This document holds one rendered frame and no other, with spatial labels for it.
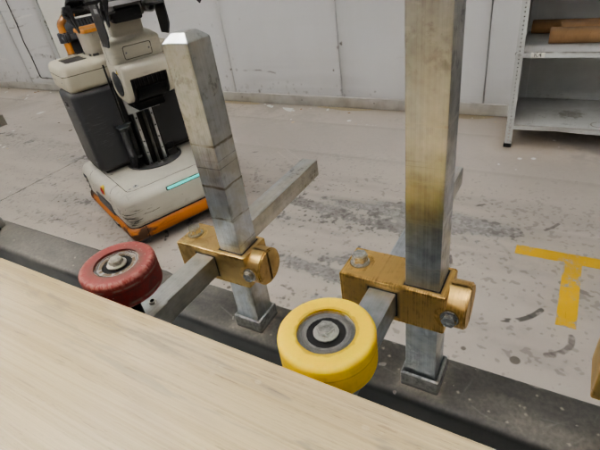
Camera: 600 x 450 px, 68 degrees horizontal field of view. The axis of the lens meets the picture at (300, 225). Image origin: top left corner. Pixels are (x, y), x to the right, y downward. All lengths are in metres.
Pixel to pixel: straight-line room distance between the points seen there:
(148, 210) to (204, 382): 1.85
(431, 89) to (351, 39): 3.00
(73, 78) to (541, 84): 2.53
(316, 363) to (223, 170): 0.26
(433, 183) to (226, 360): 0.22
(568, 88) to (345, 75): 1.42
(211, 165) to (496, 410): 0.42
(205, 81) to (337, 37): 2.94
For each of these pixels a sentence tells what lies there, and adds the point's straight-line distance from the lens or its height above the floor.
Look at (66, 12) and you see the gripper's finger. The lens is 1.70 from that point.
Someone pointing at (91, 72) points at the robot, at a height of 0.76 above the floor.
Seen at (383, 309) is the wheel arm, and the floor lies 0.85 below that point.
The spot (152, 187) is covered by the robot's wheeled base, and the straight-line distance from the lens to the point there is 2.18.
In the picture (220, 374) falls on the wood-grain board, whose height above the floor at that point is 0.90.
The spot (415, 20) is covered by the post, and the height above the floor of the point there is 1.11.
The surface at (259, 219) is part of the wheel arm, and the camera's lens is 0.67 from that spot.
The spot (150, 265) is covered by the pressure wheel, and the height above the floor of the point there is 0.90.
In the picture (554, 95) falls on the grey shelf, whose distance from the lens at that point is 3.15.
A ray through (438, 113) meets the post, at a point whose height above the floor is 1.04.
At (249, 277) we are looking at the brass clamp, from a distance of 0.57.
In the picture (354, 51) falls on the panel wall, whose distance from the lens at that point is 3.37.
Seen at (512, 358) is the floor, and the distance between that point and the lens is 1.57.
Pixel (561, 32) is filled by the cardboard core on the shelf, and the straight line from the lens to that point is 2.74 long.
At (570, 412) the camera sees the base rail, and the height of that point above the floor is 0.70.
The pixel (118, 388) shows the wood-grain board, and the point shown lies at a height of 0.90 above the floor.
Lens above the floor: 1.18
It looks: 33 degrees down
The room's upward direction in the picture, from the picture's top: 9 degrees counter-clockwise
